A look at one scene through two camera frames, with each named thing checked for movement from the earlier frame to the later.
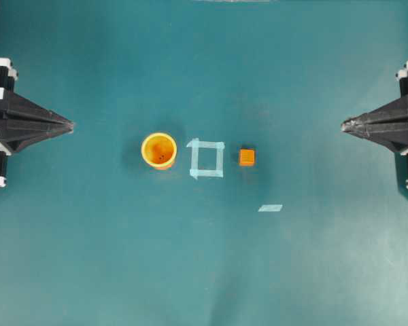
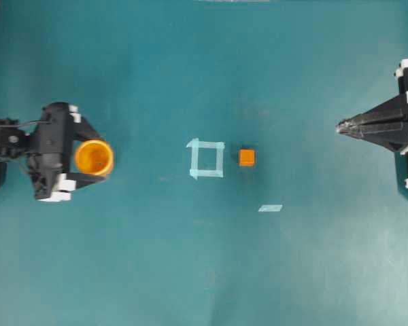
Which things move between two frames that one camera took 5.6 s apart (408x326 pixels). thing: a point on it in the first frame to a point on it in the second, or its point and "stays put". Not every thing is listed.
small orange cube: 247,157 stays put
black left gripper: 3,138 to 50,150
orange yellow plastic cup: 159,150 to 94,157
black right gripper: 397,135 stays put
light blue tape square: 195,144 stays put
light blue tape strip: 270,208 stays put
